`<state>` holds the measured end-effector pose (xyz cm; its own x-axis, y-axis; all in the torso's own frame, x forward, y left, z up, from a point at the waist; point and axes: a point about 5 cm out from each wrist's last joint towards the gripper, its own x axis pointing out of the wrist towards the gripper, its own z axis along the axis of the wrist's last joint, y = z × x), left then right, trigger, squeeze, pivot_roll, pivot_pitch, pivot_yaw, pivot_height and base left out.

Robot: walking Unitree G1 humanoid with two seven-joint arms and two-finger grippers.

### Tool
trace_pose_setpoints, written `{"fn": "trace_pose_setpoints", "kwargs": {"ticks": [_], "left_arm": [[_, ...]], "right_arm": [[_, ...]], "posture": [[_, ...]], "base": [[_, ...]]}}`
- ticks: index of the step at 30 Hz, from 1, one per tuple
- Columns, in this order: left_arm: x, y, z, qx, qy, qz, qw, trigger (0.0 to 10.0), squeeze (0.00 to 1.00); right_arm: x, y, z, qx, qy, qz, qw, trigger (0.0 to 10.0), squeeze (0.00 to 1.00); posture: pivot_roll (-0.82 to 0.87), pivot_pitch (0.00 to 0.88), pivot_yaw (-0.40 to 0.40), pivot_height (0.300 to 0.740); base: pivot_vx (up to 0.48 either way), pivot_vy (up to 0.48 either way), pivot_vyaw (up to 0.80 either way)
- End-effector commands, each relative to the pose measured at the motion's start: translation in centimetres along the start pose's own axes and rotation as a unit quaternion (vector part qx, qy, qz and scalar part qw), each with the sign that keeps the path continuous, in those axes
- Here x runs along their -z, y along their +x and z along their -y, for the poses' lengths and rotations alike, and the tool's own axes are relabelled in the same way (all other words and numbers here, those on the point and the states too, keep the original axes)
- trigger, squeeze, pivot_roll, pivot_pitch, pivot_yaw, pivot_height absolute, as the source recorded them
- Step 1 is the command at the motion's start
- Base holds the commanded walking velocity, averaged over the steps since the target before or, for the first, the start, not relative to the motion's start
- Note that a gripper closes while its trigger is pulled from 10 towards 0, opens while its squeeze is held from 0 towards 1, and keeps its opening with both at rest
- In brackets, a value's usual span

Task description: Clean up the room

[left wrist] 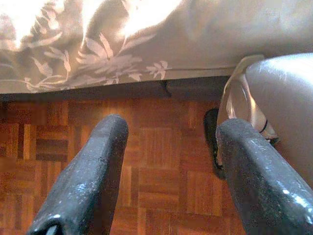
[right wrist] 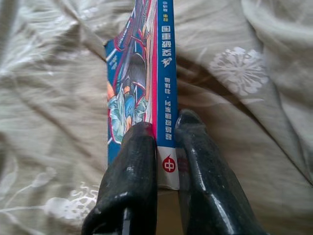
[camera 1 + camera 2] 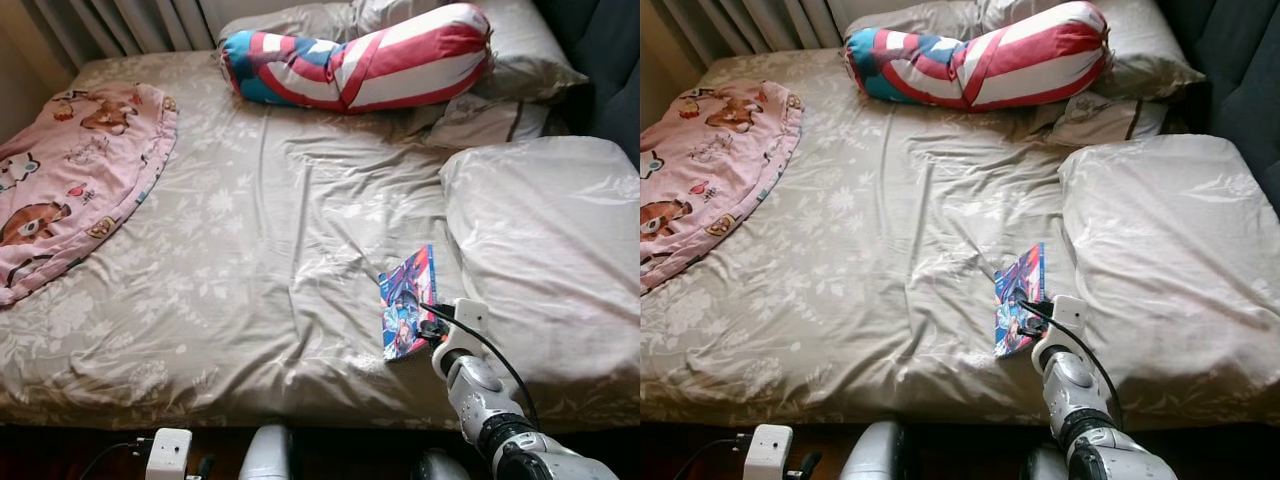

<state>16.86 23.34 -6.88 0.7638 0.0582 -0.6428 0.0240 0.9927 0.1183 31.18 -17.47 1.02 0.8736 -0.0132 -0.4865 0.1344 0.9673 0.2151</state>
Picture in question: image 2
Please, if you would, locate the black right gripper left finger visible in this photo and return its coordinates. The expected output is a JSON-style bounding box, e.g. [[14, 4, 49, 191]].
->
[[82, 121, 158, 235]]

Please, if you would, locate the bed with grey floral sheet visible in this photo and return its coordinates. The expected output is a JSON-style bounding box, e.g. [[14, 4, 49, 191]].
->
[[0, 0, 313, 235]]

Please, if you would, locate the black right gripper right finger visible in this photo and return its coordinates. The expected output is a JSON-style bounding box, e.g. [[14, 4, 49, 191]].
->
[[175, 109, 267, 235]]

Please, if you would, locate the blue pink comic book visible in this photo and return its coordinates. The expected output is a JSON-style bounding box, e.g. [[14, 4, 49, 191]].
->
[[104, 0, 190, 191]]

